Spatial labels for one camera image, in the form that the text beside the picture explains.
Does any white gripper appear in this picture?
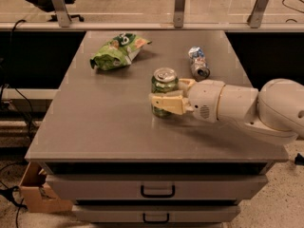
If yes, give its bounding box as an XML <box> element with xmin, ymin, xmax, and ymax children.
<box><xmin>149</xmin><ymin>79</ymin><xmax>225</xmax><ymax>123</ymax></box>

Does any green soda can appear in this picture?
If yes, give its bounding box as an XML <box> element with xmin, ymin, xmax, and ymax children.
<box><xmin>150</xmin><ymin>66</ymin><xmax>180</xmax><ymax>119</ymax></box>

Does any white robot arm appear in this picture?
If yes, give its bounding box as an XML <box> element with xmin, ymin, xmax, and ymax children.
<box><xmin>149</xmin><ymin>79</ymin><xmax>304</xmax><ymax>144</ymax></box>

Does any blue and white can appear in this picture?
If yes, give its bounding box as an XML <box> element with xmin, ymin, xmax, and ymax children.
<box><xmin>188</xmin><ymin>47</ymin><xmax>210</xmax><ymax>82</ymax></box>

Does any green chip bag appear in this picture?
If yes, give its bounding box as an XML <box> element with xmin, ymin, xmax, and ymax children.
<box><xmin>89</xmin><ymin>33</ymin><xmax>150</xmax><ymax>71</ymax></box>

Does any grey drawer cabinet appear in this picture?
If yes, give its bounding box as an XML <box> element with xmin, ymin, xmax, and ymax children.
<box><xmin>27</xmin><ymin>30</ymin><xmax>288</xmax><ymax>228</ymax></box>

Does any black object right floor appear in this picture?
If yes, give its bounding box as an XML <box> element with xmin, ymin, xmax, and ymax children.
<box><xmin>294</xmin><ymin>154</ymin><xmax>304</xmax><ymax>165</ymax></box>

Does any cardboard box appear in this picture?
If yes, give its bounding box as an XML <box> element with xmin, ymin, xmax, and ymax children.
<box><xmin>19</xmin><ymin>162</ymin><xmax>72</xmax><ymax>213</ymax></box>

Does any middle metal railing post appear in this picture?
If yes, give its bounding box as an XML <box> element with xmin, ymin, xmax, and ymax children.
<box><xmin>173</xmin><ymin>0</ymin><xmax>185</xmax><ymax>29</ymax></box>

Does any metal railing post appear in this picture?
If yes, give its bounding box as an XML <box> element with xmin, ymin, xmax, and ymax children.
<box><xmin>173</xmin><ymin>0</ymin><xmax>185</xmax><ymax>29</ymax></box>
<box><xmin>51</xmin><ymin>0</ymin><xmax>71</xmax><ymax>28</ymax></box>
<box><xmin>247</xmin><ymin>0</ymin><xmax>269</xmax><ymax>29</ymax></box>

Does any right metal railing post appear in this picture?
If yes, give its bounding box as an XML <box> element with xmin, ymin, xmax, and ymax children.
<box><xmin>247</xmin><ymin>0</ymin><xmax>269</xmax><ymax>29</ymax></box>

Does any upper drawer black handle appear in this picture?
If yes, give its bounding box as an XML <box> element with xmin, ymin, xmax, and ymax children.
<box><xmin>140</xmin><ymin>185</ymin><xmax>176</xmax><ymax>199</ymax></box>

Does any drawer black handle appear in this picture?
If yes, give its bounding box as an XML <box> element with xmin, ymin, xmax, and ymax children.
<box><xmin>140</xmin><ymin>185</ymin><xmax>176</xmax><ymax>199</ymax></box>
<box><xmin>142</xmin><ymin>213</ymin><xmax>170</xmax><ymax>224</ymax></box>

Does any lower drawer black handle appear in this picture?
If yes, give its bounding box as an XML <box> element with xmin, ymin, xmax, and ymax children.
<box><xmin>142</xmin><ymin>213</ymin><xmax>170</xmax><ymax>224</ymax></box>

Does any left metal railing post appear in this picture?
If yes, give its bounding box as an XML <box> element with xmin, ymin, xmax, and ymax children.
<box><xmin>51</xmin><ymin>0</ymin><xmax>71</xmax><ymax>28</ymax></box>

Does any black cable on left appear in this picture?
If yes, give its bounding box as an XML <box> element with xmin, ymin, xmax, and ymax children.
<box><xmin>0</xmin><ymin>18</ymin><xmax>36</xmax><ymax>228</ymax></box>

